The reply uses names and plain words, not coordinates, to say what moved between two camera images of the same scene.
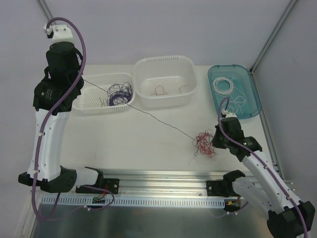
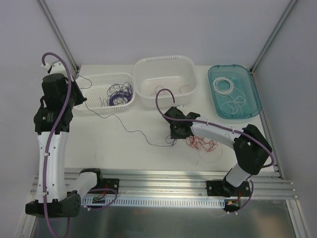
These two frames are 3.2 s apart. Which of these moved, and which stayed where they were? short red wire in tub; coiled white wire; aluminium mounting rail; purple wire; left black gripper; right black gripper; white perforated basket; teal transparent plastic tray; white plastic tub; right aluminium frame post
Moved: left black gripper; purple wire; right black gripper
Stayed: coiled white wire; aluminium mounting rail; white perforated basket; teal transparent plastic tray; short red wire in tub; white plastic tub; right aluminium frame post
